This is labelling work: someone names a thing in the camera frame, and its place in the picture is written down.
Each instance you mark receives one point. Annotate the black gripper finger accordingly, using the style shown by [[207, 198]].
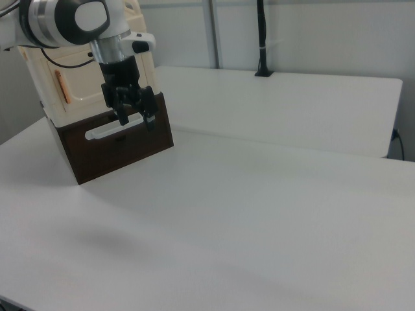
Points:
[[148, 103], [121, 110]]

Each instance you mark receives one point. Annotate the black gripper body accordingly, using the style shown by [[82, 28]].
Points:
[[118, 73]]

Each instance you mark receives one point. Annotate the cream cabinet door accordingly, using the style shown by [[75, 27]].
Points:
[[86, 84]]

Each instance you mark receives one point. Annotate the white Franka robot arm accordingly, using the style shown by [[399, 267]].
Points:
[[48, 22]]

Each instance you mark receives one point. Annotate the cream plastic cabinet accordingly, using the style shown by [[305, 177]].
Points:
[[37, 68]]

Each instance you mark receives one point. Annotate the dark brown drawer box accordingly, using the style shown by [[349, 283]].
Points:
[[107, 155]]

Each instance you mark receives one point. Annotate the white side table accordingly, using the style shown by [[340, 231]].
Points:
[[279, 107]]

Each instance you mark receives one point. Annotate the black clamp pole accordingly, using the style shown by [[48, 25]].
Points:
[[262, 32]]

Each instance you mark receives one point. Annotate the grey metal wall post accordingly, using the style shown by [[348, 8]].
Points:
[[215, 32]]

